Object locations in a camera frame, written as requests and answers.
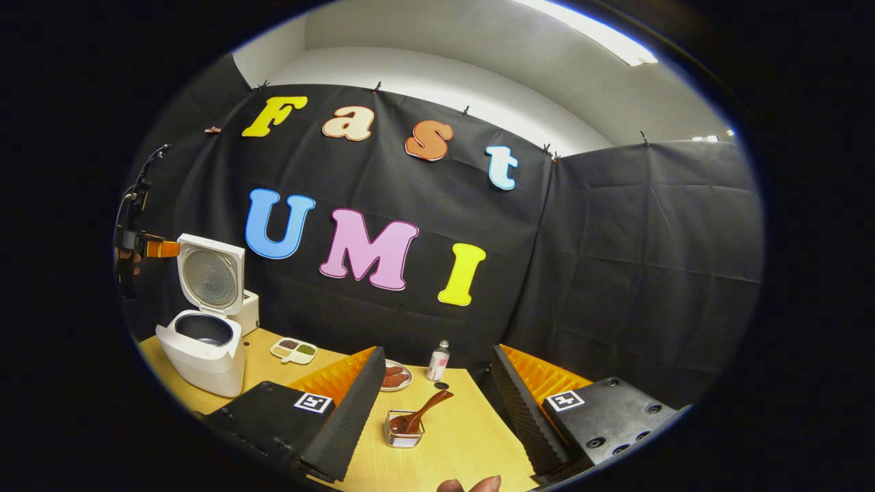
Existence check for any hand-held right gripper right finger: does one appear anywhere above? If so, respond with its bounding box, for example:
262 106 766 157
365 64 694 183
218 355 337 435
491 343 691 479

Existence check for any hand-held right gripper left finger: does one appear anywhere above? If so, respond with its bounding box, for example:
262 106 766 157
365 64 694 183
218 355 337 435
198 345 388 484

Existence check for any metal wire chopstick holder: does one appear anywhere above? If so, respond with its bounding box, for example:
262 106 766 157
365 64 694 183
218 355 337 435
384 410 426 449

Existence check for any brown wooden spoon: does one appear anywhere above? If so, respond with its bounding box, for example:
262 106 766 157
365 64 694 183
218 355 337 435
388 390 455 435

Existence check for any white rice cooker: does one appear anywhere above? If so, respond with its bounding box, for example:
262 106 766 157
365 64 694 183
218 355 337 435
155 234 245 398

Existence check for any white round plate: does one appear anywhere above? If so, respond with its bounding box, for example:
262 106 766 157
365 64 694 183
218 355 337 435
379 359 413 392

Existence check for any white divided bean dish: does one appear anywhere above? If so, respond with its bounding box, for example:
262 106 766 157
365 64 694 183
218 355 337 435
270 338 318 365

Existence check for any clear bottle with pink label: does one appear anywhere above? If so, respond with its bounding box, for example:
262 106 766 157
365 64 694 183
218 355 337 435
427 340 450 381

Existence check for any white toaster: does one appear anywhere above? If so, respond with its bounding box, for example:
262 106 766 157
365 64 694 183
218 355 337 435
232 290 260 336

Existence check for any black backdrop cloth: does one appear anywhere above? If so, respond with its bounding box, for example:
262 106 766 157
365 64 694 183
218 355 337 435
116 55 763 411

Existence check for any long ceiling light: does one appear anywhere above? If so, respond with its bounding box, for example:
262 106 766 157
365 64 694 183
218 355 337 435
513 0 658 67

